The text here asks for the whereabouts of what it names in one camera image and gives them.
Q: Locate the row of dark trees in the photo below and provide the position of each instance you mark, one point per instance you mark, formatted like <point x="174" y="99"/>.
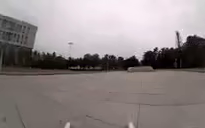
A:
<point x="96" y="61"/>

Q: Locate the grey paved plaza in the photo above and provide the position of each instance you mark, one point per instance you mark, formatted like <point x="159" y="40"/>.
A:
<point x="100" y="96"/>

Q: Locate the lamp pole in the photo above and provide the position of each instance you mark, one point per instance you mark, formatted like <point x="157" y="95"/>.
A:
<point x="70" y="48"/>

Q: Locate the robot's own part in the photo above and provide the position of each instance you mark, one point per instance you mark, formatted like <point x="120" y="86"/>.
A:
<point x="67" y="125"/>
<point x="131" y="125"/>

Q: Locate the tall mast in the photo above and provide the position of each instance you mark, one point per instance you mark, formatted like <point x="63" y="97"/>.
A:
<point x="178" y="46"/>

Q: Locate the dark building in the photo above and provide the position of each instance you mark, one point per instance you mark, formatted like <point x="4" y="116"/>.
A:
<point x="195" y="40"/>

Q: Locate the grey building with pillars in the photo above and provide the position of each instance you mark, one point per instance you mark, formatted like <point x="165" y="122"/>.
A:
<point x="10" y="36"/>

